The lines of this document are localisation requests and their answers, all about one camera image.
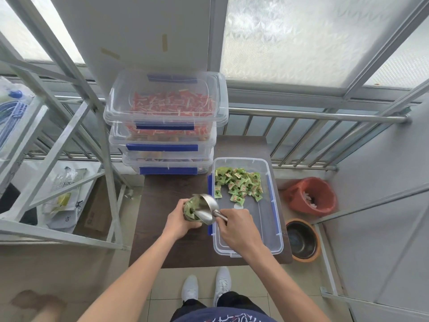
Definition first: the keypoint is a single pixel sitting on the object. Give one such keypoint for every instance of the person's right hand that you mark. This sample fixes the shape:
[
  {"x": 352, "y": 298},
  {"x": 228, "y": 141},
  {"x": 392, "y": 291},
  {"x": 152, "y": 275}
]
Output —
[{"x": 239, "y": 231}]

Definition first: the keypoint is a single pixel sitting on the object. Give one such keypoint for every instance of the person's left hand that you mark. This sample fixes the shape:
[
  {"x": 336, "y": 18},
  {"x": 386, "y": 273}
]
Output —
[{"x": 174, "y": 223}]

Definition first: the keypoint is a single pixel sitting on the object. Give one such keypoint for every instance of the person's left thumb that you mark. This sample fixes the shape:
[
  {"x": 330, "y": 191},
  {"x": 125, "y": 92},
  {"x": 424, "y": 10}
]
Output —
[{"x": 194, "y": 224}]

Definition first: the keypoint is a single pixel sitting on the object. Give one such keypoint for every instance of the person's right thumb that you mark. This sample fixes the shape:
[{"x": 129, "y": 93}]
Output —
[{"x": 221, "y": 226}]

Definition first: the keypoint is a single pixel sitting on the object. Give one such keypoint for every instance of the clear bag of green candies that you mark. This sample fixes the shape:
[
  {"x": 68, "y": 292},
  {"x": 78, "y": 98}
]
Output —
[{"x": 189, "y": 211}]

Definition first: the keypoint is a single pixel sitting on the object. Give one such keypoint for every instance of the metal scoop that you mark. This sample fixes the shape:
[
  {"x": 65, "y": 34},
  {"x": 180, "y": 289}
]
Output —
[{"x": 204, "y": 209}]

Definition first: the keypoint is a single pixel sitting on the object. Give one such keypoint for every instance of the person's left forearm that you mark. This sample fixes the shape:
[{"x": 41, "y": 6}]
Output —
[{"x": 134, "y": 281}]

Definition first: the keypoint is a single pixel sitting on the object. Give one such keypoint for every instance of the person's right forearm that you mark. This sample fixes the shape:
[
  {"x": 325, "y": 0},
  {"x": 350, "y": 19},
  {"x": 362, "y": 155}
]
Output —
[{"x": 281, "y": 285}]

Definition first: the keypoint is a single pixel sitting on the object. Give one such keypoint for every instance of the open clear plastic container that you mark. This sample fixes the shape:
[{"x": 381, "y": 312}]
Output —
[{"x": 254, "y": 228}]

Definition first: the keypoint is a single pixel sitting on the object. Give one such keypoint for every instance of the pile of green candy packets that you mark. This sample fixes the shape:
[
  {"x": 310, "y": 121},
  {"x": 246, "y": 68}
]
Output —
[{"x": 239, "y": 184}]

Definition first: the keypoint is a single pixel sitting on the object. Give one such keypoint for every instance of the person's white right shoe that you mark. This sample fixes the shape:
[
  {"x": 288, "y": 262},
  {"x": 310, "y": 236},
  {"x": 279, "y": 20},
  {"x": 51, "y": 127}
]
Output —
[{"x": 222, "y": 285}]

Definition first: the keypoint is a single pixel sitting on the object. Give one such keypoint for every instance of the person's white shoe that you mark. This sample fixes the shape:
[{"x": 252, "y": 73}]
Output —
[
  {"x": 189, "y": 288},
  {"x": 222, "y": 285}
]

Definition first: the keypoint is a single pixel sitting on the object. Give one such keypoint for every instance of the person's white left shoe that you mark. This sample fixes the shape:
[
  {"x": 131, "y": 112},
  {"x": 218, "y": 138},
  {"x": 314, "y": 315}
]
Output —
[{"x": 189, "y": 288}]

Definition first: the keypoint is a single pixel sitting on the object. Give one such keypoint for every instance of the lidded clear container blue latch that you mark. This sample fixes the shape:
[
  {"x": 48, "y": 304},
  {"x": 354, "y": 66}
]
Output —
[
  {"x": 161, "y": 140},
  {"x": 167, "y": 165}
]

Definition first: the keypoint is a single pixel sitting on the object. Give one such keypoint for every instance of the metal bowl in orange pot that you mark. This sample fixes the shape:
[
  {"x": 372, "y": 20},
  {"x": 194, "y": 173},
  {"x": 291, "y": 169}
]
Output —
[{"x": 301, "y": 239}]

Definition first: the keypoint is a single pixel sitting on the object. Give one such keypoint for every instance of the orange plastic bucket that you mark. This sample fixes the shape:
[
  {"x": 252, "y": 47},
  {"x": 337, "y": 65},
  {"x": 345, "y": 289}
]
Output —
[{"x": 310, "y": 196}]

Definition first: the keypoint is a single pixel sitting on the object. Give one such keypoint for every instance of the brown cardboard box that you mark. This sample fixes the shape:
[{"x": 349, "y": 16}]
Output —
[{"x": 97, "y": 211}]

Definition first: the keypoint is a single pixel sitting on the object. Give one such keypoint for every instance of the pile of red candy packets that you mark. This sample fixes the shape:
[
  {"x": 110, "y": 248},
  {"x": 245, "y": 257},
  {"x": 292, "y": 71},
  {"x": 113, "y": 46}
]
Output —
[{"x": 171, "y": 103}]

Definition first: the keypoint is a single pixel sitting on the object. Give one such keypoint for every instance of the large lidded clear container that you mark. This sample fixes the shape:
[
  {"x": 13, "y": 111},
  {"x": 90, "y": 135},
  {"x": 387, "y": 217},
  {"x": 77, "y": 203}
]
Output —
[{"x": 167, "y": 97}]

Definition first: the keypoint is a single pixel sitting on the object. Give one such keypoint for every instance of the clear plastic bags with items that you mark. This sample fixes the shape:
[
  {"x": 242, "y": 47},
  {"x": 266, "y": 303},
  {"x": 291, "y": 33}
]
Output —
[{"x": 63, "y": 194}]

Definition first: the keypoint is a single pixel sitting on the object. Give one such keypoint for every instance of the steel window railing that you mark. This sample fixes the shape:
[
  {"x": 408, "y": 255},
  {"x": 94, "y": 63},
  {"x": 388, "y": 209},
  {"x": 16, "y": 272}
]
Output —
[{"x": 301, "y": 115}]

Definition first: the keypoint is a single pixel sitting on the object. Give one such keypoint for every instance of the grey metal shelf rack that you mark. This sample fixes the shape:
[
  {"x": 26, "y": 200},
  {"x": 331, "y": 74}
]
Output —
[{"x": 83, "y": 97}]

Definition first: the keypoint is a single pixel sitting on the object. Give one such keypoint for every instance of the strip of tan tape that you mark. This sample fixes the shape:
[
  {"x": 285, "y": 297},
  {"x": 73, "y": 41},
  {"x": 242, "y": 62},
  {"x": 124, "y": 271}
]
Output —
[{"x": 110, "y": 53}]

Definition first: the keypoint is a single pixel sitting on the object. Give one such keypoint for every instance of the frosted glass window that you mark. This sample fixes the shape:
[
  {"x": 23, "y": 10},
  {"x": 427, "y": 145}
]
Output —
[{"x": 301, "y": 40}]

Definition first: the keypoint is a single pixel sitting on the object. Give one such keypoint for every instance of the grey metal frame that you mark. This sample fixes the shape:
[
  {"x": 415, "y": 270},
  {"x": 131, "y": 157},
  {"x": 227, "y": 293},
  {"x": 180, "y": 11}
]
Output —
[{"x": 375, "y": 204}]

